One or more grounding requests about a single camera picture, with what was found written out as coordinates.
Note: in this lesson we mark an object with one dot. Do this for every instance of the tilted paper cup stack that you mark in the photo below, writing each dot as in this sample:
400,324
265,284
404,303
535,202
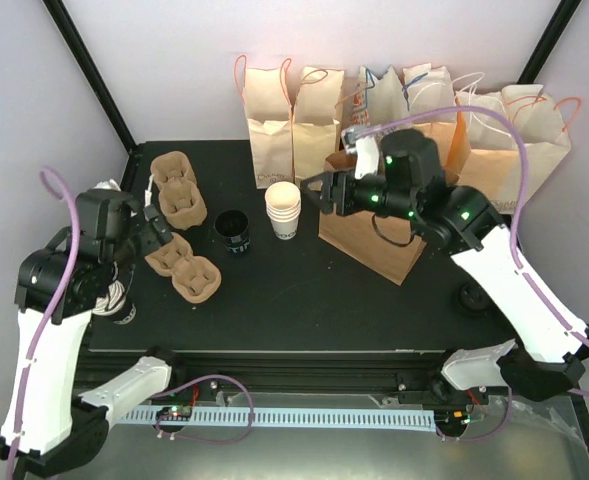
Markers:
115,306

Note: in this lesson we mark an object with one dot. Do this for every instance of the orange white paper bag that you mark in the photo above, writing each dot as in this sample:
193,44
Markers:
431,88

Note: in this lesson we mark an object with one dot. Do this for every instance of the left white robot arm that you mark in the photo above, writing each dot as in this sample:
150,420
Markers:
49,430

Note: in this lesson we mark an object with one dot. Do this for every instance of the white cream logo bag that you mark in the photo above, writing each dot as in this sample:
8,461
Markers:
539,121

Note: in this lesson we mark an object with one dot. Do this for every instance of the stacked pulp cup carriers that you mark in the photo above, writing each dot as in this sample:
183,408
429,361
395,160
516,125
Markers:
179,197

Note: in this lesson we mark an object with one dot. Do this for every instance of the black cup lid stack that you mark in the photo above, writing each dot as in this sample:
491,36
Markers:
471,299

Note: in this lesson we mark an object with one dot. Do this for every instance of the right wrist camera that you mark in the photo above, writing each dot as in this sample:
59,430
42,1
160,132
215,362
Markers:
364,148

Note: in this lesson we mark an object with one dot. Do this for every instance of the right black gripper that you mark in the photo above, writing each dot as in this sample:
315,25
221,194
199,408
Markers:
336,182

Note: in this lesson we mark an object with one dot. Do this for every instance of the cup of white stirrers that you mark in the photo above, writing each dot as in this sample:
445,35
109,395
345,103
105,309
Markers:
111,184

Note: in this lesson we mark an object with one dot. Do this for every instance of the black paper cup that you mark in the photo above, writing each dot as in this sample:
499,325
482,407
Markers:
232,227

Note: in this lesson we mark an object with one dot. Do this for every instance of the blue patterned paper bag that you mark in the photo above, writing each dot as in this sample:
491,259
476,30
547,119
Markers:
377,100

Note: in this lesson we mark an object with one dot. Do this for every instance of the brown kraft paper bag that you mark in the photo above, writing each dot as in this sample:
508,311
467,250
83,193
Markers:
355,235

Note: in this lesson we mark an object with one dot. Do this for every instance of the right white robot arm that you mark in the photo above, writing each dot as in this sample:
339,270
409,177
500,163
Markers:
546,357

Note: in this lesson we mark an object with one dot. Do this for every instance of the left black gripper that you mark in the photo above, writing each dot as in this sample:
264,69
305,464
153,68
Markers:
156,233

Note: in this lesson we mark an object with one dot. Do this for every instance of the cream paper bag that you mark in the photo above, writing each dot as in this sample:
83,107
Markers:
317,116

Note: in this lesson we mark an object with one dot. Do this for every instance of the white slotted cable duct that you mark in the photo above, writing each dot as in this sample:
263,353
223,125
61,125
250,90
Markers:
259,417

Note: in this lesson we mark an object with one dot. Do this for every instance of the white paper cup stack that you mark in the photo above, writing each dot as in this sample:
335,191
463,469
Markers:
283,207

